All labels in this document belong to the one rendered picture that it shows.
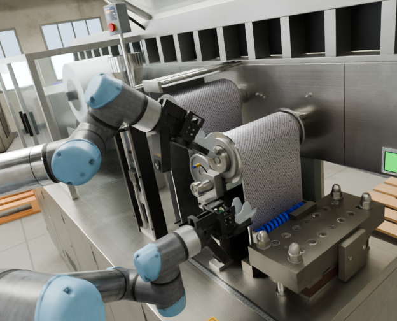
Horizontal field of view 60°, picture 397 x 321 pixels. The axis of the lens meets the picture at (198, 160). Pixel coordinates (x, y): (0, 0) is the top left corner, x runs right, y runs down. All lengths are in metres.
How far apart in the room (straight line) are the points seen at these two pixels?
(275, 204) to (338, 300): 0.29
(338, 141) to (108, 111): 0.67
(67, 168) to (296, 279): 0.57
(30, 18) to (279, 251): 7.95
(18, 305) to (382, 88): 0.88
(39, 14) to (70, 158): 7.95
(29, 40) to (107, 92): 7.75
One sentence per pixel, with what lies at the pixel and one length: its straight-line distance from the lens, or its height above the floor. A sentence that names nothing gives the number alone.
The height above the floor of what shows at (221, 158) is 1.26.
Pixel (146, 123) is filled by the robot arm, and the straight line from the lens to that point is 0.75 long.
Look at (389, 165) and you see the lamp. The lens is 1.03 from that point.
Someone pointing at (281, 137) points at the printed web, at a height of 1.27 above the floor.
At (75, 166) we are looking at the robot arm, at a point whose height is 1.41.
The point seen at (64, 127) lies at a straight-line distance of 1.73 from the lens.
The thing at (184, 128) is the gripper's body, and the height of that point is 1.38.
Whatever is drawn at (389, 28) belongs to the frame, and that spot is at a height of 1.51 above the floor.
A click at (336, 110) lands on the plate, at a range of 1.06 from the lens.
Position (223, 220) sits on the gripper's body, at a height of 1.14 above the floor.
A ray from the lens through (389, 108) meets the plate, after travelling 0.99.
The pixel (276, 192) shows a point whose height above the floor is 1.11.
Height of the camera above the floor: 1.59
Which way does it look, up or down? 21 degrees down
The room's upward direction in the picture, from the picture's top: 10 degrees counter-clockwise
